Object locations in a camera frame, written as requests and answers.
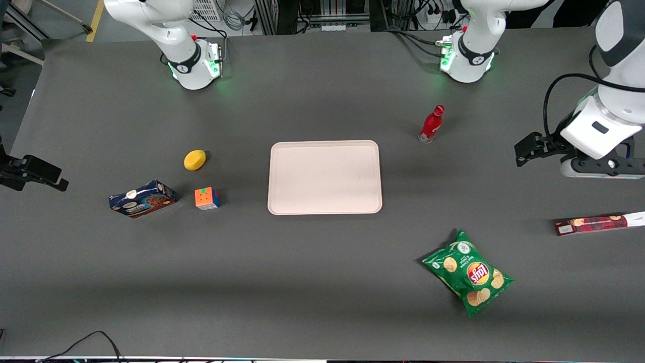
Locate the aluminium frame rack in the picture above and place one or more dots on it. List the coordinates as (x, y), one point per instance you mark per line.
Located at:
(282, 15)

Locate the yellow lemon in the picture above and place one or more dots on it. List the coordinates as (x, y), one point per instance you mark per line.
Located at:
(194, 160)

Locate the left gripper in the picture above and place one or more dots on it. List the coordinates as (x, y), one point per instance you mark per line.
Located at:
(553, 141)

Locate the red drink bottle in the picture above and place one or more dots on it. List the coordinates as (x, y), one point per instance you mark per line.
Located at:
(431, 126)

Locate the white stand legs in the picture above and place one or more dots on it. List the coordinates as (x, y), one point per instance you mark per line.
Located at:
(65, 15)

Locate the green chips bag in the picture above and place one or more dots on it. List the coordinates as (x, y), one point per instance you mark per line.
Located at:
(466, 272)

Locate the white perforated panel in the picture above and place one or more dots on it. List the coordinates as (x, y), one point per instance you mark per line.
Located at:
(206, 9)

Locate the red cookie box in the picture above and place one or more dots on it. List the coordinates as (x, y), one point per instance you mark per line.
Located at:
(594, 223)

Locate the blue cookie box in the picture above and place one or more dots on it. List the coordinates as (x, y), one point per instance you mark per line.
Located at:
(143, 200)

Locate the yellow floor tape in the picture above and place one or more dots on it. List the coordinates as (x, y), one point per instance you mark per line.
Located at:
(94, 20)

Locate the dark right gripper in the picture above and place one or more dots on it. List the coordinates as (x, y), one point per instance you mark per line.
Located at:
(20, 170)

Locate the colourful puzzle cube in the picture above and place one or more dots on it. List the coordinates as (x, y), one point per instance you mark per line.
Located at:
(205, 199)

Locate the white power strip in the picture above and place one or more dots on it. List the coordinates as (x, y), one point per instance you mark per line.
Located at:
(333, 27)

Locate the pale pink plastic tray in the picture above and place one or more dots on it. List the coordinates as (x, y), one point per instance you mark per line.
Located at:
(322, 176)

